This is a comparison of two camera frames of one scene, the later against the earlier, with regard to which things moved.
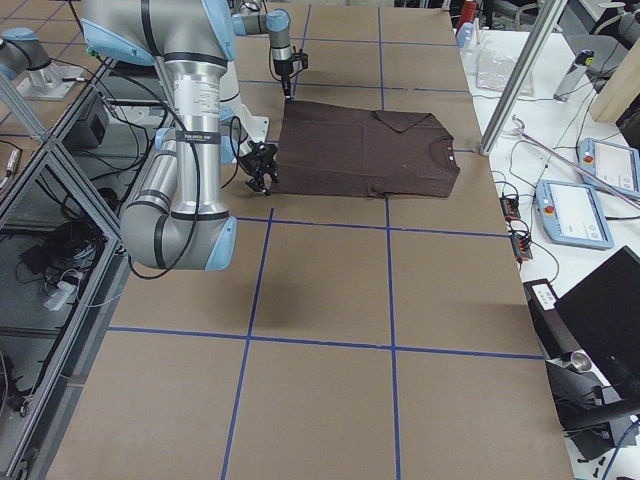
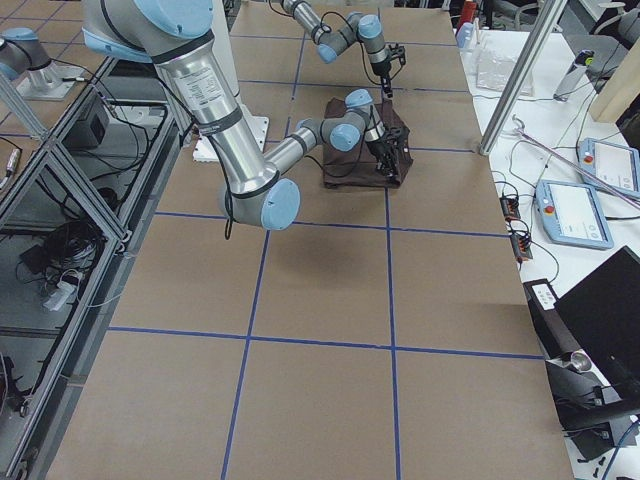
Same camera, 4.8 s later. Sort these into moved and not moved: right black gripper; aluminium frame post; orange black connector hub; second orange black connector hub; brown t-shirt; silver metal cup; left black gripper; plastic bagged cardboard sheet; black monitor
Moved: left black gripper; brown t-shirt; right black gripper
Not moved: orange black connector hub; second orange black connector hub; silver metal cup; black monitor; aluminium frame post; plastic bagged cardboard sheet
